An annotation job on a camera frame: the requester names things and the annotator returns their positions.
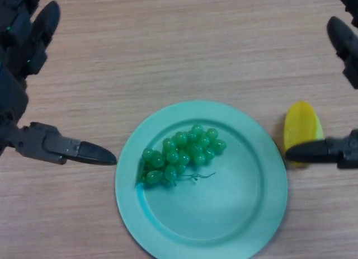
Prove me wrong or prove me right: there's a yellow starfruit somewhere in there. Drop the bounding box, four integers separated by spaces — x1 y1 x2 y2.
283 101 325 169

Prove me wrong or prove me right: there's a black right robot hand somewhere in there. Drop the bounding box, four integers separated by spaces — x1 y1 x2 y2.
284 0 358 169

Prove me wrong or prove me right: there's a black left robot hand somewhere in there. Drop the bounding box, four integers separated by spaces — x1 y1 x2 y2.
0 0 117 166

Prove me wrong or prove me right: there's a green grape bunch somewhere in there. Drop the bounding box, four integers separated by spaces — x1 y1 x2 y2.
135 124 227 187

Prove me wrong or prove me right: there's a green round plate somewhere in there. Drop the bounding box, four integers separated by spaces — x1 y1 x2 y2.
115 100 289 259

